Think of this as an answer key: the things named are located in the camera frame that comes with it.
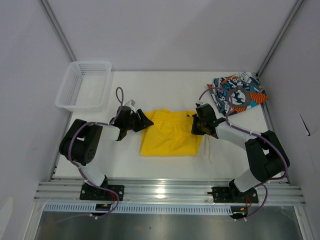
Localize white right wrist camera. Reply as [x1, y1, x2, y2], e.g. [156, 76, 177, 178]
[195, 99, 206, 107]

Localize white plastic basket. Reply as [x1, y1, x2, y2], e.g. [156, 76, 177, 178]
[55, 60, 112, 112]

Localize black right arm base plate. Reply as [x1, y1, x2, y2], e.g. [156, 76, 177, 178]
[207, 186, 259, 204]

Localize aluminium mounting rail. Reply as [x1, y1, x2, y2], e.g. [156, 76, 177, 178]
[33, 178, 306, 207]

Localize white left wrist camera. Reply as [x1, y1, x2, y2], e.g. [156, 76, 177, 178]
[125, 99, 136, 109]

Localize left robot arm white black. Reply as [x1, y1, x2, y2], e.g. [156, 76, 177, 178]
[59, 106, 154, 200]

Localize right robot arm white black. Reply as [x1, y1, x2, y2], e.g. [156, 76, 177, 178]
[191, 103, 290, 202]

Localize colourful patterned shorts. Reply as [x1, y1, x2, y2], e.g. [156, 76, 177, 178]
[207, 72, 268, 116]

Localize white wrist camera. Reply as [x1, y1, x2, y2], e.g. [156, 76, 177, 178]
[125, 99, 136, 109]
[195, 99, 206, 107]

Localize slotted grey cable duct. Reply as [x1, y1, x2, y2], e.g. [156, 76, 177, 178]
[43, 202, 233, 216]

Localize yellow shorts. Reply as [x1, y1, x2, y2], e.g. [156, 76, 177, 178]
[140, 108, 213, 165]

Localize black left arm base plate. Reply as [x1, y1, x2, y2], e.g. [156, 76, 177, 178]
[79, 183, 125, 202]

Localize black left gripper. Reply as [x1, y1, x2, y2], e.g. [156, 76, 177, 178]
[124, 109, 153, 133]

